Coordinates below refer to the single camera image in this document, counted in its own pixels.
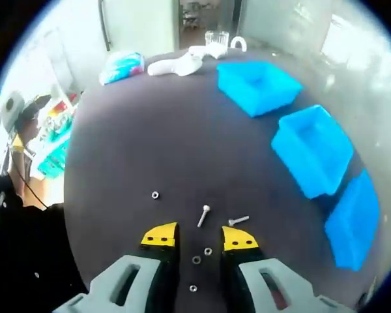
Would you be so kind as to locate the blue plastic bin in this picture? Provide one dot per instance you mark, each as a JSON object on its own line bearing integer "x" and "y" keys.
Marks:
{"x": 355, "y": 225}
{"x": 257, "y": 81}
{"x": 312, "y": 153}

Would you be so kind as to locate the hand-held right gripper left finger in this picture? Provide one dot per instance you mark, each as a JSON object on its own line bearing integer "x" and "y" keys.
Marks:
{"x": 97, "y": 293}

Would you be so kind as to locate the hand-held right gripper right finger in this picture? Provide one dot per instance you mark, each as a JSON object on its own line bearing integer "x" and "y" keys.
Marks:
{"x": 299, "y": 295}

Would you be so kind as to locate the white boxy device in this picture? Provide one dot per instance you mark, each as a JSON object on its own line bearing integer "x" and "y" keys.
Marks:
{"x": 6, "y": 114}

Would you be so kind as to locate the blue white tissue packet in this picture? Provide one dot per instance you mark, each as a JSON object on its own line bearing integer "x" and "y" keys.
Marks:
{"x": 122, "y": 68}

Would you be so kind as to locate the clear glass mug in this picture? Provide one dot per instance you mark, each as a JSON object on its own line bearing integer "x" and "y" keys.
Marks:
{"x": 216, "y": 40}

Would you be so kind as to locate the screws nuts and washers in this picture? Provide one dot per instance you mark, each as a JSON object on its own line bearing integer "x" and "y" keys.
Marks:
{"x": 203, "y": 216}

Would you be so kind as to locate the white storage shelf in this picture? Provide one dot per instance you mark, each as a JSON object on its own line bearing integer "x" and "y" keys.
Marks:
{"x": 60, "y": 98}

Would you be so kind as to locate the white arch-shaped object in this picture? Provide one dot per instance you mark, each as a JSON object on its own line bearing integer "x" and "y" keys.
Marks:
{"x": 238, "y": 38}

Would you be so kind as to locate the stack of teal boxes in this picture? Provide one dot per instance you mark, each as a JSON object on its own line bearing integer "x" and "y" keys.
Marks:
{"x": 52, "y": 159}

